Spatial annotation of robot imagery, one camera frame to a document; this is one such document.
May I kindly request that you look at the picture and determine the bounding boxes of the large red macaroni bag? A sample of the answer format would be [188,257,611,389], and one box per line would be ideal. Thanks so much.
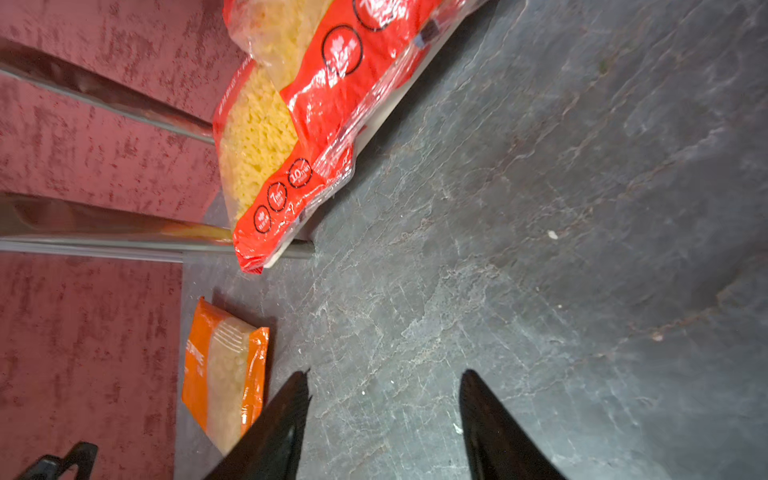
[223,1,476,150]

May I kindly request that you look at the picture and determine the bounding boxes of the small red macaroni bag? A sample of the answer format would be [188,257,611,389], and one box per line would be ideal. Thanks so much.
[213,59,353,274]

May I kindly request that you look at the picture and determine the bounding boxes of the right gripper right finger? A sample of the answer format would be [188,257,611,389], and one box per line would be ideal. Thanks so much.
[459,369,565,480]

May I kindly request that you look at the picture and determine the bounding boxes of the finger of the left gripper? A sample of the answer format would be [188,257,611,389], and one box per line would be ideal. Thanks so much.
[15,442,99,480]

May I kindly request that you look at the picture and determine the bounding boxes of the orange pasta bag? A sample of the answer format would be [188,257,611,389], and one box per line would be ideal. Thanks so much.
[182,298,270,455]

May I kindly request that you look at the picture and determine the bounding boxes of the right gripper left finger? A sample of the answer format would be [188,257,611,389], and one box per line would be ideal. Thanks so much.
[206,371,311,480]

